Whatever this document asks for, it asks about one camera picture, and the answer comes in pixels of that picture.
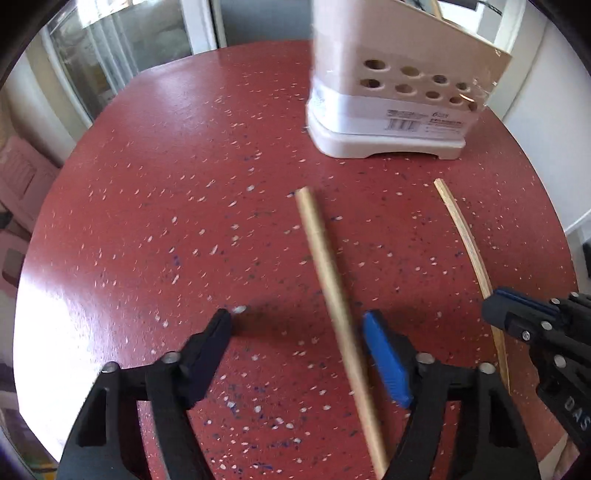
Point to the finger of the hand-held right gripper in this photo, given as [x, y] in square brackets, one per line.
[512, 314]

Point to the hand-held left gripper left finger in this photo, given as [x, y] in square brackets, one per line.
[210, 350]

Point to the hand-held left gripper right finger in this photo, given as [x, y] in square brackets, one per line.
[385, 360]

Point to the plain wooden chopstick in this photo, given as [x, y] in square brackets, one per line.
[332, 295]
[461, 230]

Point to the cream plastic utensil holder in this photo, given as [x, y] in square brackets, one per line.
[369, 120]

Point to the pink sofa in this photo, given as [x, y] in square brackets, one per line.
[23, 175]

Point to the glass door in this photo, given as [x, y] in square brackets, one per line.
[115, 55]

